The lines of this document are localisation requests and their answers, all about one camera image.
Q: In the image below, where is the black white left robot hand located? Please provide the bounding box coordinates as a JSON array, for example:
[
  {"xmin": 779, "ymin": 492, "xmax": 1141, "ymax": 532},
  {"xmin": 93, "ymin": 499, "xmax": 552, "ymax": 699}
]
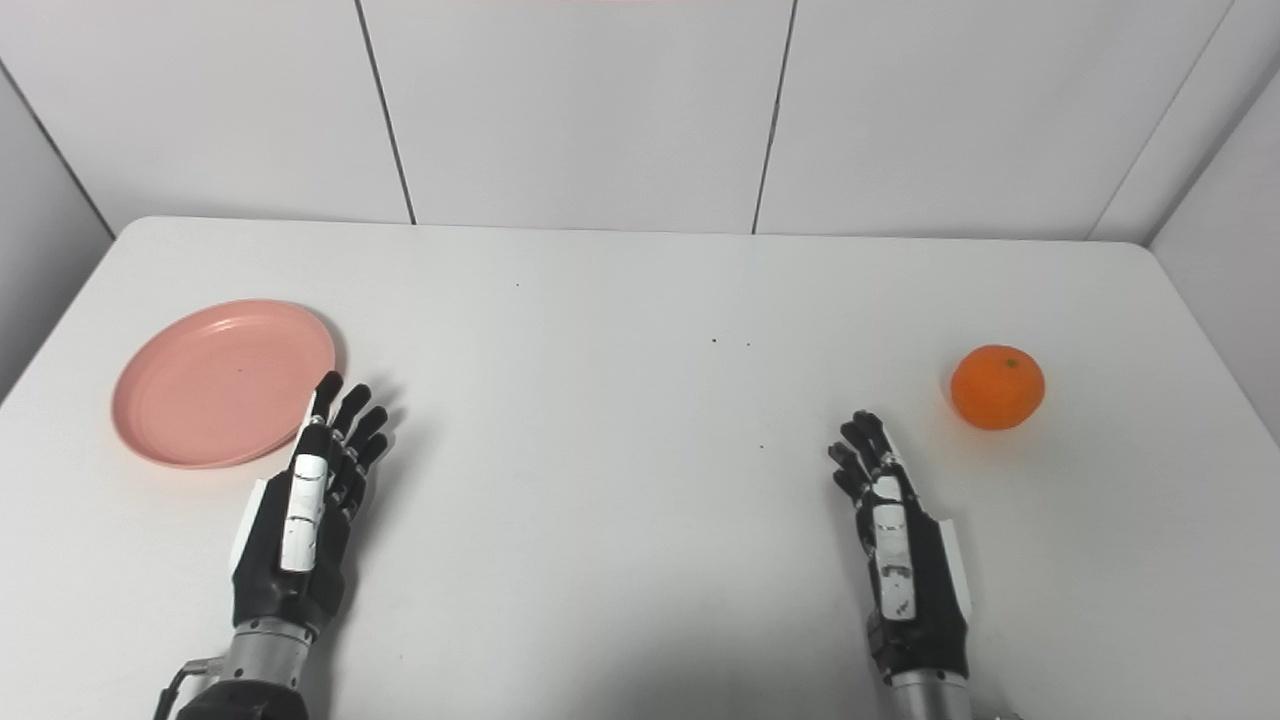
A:
[{"xmin": 230, "ymin": 370, "xmax": 391, "ymax": 641}]

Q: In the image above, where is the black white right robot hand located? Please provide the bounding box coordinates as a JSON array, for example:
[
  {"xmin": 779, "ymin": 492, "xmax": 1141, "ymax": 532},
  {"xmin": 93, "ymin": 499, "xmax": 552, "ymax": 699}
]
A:
[{"xmin": 828, "ymin": 410, "xmax": 973, "ymax": 686}]

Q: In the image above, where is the pink round plate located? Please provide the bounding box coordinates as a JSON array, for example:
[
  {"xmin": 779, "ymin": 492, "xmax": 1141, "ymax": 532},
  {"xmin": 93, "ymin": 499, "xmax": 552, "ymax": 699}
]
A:
[{"xmin": 111, "ymin": 299, "xmax": 337, "ymax": 470}]

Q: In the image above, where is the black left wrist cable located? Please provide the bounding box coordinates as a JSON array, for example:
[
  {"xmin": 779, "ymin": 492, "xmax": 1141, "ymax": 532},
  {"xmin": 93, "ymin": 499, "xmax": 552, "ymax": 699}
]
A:
[{"xmin": 153, "ymin": 656, "xmax": 227, "ymax": 720}]

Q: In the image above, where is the orange fruit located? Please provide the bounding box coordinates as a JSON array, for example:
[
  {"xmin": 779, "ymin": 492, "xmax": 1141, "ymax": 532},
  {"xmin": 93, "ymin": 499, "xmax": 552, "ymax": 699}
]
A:
[{"xmin": 950, "ymin": 345, "xmax": 1046, "ymax": 432}]

